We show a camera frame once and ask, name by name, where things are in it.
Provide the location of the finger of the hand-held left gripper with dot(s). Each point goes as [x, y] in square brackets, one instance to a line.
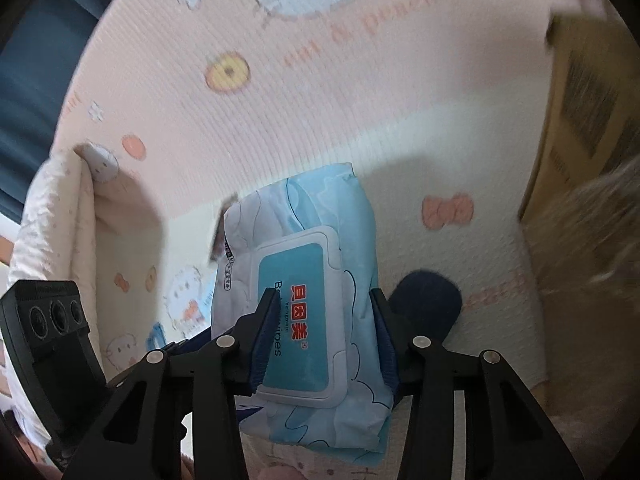
[192, 341]

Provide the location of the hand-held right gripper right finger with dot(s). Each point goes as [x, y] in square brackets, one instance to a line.
[386, 340]

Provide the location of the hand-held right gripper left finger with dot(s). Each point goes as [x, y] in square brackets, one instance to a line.
[265, 342]

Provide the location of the light blue wet wipes pack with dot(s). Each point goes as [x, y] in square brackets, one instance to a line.
[310, 215]

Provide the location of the brown cardboard box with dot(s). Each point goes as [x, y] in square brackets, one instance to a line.
[575, 110]

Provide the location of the clear blue-edged plastic folder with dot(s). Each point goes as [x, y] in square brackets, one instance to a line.
[157, 337]

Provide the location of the white quilt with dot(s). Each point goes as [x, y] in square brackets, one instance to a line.
[45, 220]

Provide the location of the pink cat print blanket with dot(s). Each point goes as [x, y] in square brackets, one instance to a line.
[350, 85]

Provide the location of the dark blue curtain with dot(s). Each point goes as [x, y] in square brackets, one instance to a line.
[50, 60]

